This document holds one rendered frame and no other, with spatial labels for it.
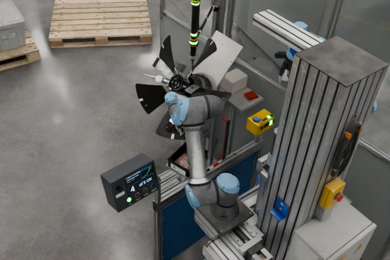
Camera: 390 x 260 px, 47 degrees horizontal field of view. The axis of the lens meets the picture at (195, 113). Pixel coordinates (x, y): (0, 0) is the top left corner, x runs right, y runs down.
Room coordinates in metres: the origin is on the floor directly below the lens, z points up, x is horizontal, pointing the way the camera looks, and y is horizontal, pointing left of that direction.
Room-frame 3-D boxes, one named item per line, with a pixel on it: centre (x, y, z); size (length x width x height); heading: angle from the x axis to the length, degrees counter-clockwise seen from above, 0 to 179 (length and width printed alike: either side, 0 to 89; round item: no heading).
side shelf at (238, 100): (2.71, -0.30, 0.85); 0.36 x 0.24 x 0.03; 42
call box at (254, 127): (2.19, -0.43, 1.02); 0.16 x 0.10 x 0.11; 132
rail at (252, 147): (1.92, -0.13, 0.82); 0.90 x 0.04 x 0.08; 132
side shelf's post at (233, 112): (2.71, -0.30, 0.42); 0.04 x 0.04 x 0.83; 42
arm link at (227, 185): (1.46, -0.18, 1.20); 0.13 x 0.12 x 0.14; 108
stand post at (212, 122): (2.58, -0.13, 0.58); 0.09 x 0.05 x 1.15; 42
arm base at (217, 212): (1.47, -0.18, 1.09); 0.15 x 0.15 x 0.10
